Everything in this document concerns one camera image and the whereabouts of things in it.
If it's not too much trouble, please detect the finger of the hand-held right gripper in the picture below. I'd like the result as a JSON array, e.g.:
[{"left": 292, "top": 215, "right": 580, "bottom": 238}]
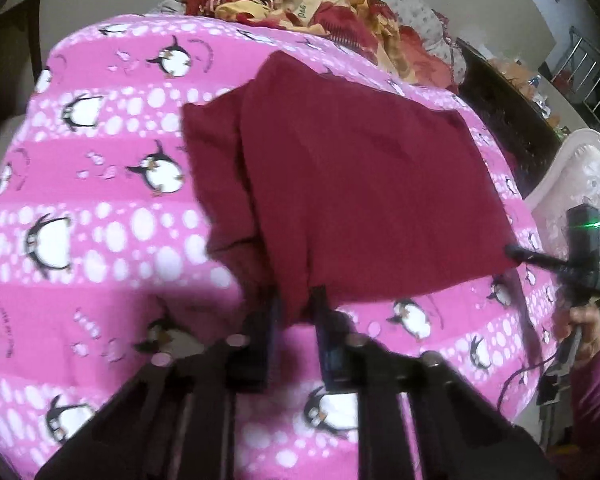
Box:
[{"left": 502, "top": 242, "right": 573, "bottom": 272}]

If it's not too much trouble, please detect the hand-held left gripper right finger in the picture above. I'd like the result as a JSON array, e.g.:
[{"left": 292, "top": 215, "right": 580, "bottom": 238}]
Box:
[{"left": 310, "top": 285, "right": 561, "bottom": 480}]

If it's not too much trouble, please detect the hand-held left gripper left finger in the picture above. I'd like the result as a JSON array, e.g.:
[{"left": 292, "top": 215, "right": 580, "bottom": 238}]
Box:
[{"left": 32, "top": 290, "right": 286, "bottom": 480}]

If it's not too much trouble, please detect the maroon garment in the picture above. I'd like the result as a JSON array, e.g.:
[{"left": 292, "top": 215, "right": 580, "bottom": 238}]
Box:
[{"left": 181, "top": 50, "right": 517, "bottom": 328}]

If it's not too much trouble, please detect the person's right hand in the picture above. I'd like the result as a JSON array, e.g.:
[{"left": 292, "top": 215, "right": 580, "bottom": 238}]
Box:
[{"left": 552, "top": 302, "right": 600, "bottom": 361}]

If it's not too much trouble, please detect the white padded headboard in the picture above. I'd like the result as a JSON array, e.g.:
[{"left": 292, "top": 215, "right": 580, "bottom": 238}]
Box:
[{"left": 522, "top": 130, "right": 600, "bottom": 301}]

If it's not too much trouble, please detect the dark wooden cabinet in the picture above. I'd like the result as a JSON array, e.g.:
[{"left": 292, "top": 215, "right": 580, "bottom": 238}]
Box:
[{"left": 452, "top": 37, "right": 563, "bottom": 196}]

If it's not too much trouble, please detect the pink penguin print blanket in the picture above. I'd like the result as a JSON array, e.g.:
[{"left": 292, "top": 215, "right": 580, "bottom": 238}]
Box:
[{"left": 0, "top": 15, "right": 561, "bottom": 480}]

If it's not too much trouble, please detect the grey floral bedding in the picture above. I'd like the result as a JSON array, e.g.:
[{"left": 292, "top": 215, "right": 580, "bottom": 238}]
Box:
[{"left": 150, "top": 0, "right": 468, "bottom": 96}]

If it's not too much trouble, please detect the red yellow floral quilt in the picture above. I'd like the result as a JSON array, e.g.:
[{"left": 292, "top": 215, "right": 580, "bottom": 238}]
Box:
[{"left": 185, "top": 0, "right": 456, "bottom": 91}]

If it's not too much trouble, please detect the dark wooden table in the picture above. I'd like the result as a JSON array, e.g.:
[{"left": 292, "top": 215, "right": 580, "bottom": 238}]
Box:
[{"left": 0, "top": 0, "right": 43, "bottom": 121}]

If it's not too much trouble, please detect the black cable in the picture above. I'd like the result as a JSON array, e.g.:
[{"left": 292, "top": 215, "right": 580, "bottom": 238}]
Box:
[{"left": 497, "top": 355, "right": 561, "bottom": 406}]

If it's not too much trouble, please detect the metal chair frame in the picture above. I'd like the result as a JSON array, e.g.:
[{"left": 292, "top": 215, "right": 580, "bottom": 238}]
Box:
[{"left": 550, "top": 25, "right": 600, "bottom": 136}]

